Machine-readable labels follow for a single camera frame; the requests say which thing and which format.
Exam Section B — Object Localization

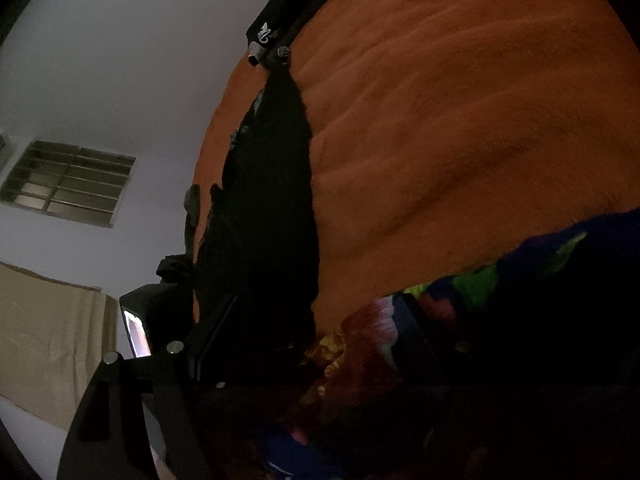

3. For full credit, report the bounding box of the colourful floral blanket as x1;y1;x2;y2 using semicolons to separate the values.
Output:
250;212;640;480

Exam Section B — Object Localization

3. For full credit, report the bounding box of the black paisley print garment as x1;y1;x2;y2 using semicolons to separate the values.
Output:
192;67;322;351

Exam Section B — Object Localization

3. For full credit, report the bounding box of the grey-green cloth piece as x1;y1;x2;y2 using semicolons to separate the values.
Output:
182;183;202;256

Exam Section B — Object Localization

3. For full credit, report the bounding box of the folded black clothes stack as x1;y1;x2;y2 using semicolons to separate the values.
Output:
245;0;361;67

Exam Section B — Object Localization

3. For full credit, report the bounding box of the barred window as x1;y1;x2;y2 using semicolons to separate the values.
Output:
0;139;137;229

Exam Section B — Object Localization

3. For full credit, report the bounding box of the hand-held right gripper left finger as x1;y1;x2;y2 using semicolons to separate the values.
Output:
56;292;242;480

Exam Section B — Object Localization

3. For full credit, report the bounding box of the orange blanket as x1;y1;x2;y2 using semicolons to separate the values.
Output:
192;0;640;341

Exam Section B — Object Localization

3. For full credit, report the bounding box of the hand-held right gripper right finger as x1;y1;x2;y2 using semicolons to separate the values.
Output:
394;291;506;480

